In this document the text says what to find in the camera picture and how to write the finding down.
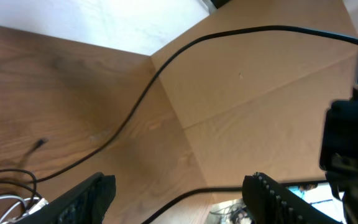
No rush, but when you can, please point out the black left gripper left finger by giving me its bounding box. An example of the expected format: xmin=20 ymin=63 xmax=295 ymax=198
xmin=17 ymin=172 xmax=116 ymax=224

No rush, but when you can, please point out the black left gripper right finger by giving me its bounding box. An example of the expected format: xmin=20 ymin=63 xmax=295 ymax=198
xmin=242 ymin=172 xmax=338 ymax=224

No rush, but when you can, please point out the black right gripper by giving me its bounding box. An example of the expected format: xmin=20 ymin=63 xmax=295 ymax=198
xmin=319 ymin=64 xmax=358 ymax=223

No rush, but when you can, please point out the cardboard side panel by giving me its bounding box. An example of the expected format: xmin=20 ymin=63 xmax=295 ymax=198
xmin=150 ymin=0 xmax=358 ymax=195

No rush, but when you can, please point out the black usb cable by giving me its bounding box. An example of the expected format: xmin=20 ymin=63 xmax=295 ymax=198
xmin=0 ymin=25 xmax=358 ymax=194

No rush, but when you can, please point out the white usb cable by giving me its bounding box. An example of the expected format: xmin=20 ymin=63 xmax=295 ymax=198
xmin=0 ymin=194 xmax=49 ymax=224

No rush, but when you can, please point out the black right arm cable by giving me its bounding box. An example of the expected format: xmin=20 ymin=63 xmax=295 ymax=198
xmin=140 ymin=179 xmax=328 ymax=224

